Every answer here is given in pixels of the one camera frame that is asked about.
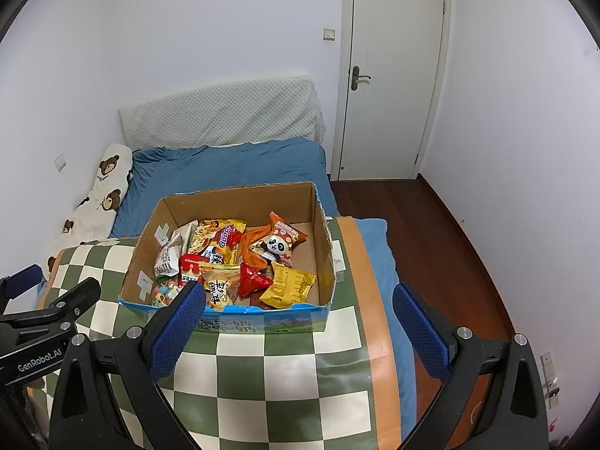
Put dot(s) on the clear cartoon snack packet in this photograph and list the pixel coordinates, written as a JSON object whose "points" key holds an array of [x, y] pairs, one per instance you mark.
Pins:
{"points": [[218, 290]]}

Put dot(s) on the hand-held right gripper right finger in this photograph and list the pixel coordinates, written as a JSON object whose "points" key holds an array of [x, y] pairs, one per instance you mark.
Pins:
{"points": [[422, 337]]}

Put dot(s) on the colourful candy packet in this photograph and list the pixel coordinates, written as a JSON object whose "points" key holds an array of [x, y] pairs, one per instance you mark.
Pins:
{"points": [[164, 293]]}

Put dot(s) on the red white noodle packet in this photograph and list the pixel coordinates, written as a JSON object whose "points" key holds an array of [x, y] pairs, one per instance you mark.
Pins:
{"points": [[190, 269]]}

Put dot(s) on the green checkered blanket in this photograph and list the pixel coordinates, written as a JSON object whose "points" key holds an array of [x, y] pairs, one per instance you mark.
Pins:
{"points": [[281, 384]]}

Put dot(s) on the orange snack packet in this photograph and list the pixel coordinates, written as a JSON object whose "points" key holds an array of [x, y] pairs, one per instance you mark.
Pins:
{"points": [[248, 246]]}

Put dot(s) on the blue bed sheet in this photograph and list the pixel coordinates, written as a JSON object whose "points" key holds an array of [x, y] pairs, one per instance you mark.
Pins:
{"points": [[234, 164]]}

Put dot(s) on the red triangular snack packet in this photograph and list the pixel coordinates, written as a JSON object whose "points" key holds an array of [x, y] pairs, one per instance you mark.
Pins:
{"points": [[251, 281]]}

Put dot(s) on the white light switch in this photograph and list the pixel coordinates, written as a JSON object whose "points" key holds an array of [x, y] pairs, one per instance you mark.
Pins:
{"points": [[329, 33]]}

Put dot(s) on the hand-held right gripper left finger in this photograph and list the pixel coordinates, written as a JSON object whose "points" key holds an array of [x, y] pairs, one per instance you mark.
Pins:
{"points": [[180, 328]]}

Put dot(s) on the red panda snack packet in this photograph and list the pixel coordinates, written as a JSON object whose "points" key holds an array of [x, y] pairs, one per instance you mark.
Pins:
{"points": [[281, 243]]}

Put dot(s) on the bear print pillow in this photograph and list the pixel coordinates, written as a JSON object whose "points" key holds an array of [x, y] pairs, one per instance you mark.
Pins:
{"points": [[103, 187]]}

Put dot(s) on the yellow noodle packet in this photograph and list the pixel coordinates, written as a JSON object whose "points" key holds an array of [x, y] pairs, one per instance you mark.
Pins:
{"points": [[213, 236]]}

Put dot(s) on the yellow snack packet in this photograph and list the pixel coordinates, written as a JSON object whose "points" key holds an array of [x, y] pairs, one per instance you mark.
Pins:
{"points": [[288, 286]]}

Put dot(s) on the grey snack packet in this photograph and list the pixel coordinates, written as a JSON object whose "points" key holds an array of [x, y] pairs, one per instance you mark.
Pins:
{"points": [[168, 255]]}

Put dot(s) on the white wall socket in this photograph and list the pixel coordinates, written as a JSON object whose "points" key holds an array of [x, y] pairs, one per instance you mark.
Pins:
{"points": [[552, 393], [547, 364], [60, 162]]}

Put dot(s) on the cardboard box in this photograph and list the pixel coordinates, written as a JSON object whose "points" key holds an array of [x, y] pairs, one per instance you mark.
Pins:
{"points": [[234, 201]]}

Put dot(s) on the white door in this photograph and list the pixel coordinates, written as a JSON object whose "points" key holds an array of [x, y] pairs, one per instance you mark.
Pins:
{"points": [[393, 79]]}

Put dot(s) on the white headboard cushion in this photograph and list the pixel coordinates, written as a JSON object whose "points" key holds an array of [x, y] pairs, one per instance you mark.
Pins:
{"points": [[215, 112]]}

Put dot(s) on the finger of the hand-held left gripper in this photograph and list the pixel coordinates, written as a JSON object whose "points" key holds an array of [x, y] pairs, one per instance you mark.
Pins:
{"points": [[79, 295], [23, 279]]}

